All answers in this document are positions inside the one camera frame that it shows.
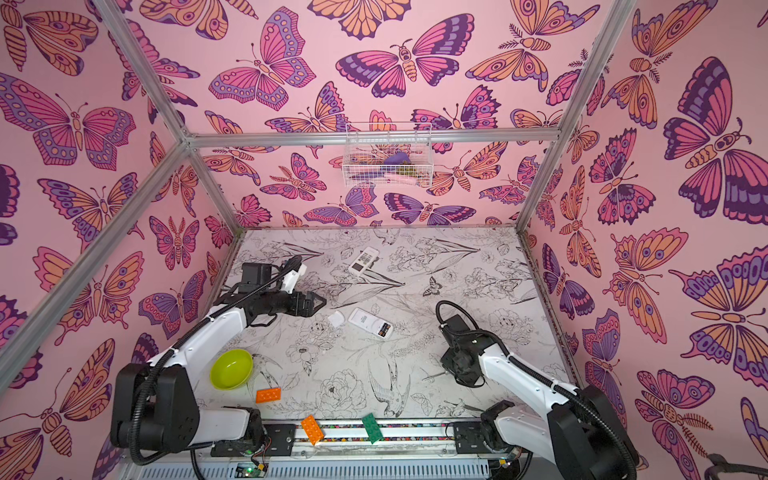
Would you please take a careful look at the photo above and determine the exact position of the white wire basket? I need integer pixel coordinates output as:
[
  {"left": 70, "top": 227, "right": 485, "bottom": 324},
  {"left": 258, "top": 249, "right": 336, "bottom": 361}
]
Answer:
[{"left": 340, "top": 122, "right": 434, "bottom": 189}]

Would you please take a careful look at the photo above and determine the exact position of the orange brick on table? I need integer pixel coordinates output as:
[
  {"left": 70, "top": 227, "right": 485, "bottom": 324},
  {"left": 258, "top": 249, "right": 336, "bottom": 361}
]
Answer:
[{"left": 255, "top": 387, "right": 282, "bottom": 404}]

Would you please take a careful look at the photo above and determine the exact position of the white remote control far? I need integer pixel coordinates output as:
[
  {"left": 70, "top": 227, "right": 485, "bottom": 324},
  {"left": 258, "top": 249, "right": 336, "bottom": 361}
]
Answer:
[{"left": 347, "top": 247, "right": 380, "bottom": 277}]

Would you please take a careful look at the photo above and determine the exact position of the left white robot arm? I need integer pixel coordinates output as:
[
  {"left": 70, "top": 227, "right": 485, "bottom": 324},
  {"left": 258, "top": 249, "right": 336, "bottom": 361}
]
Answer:
[{"left": 109, "top": 255, "right": 327, "bottom": 466}]

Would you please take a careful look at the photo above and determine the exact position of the white battery cover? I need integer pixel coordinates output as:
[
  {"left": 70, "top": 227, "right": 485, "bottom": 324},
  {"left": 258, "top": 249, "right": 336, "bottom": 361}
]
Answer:
[{"left": 327, "top": 311, "right": 346, "bottom": 329}]

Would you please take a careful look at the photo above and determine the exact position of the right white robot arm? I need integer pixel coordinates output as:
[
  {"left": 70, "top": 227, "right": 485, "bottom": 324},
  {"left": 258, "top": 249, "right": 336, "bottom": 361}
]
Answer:
[{"left": 437, "top": 311, "right": 639, "bottom": 479}]

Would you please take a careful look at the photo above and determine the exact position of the small circuit board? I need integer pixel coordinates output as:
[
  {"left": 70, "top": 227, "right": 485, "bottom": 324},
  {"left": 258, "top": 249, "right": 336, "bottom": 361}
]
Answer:
[{"left": 235, "top": 462, "right": 268, "bottom": 479}]

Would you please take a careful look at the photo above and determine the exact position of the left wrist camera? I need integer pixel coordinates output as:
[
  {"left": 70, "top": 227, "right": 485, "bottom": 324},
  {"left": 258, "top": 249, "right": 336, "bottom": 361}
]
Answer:
[{"left": 280, "top": 265, "right": 307, "bottom": 294}]

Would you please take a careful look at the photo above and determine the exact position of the right black corrugated cable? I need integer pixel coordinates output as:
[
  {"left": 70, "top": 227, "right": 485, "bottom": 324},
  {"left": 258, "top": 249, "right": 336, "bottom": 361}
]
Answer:
[{"left": 435, "top": 299, "right": 638, "bottom": 480}]

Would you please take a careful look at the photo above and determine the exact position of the orange brick on rail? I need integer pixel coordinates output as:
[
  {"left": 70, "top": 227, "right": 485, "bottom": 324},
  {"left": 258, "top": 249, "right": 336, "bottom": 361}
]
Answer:
[{"left": 301, "top": 415, "right": 325, "bottom": 446}]

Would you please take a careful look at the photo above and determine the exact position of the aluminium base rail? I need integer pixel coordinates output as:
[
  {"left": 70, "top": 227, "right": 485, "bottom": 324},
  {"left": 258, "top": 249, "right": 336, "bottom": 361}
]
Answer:
[{"left": 119, "top": 416, "right": 619, "bottom": 480}]

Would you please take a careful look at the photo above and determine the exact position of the aluminium cage frame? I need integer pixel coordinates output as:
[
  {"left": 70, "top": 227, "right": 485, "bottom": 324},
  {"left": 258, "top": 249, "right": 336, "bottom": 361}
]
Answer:
[{"left": 1, "top": 1, "right": 636, "bottom": 390}]

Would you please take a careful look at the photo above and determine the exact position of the green brick on rail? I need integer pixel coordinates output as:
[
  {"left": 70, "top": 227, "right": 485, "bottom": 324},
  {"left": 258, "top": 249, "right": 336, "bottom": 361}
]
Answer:
[{"left": 362, "top": 414, "right": 384, "bottom": 444}]

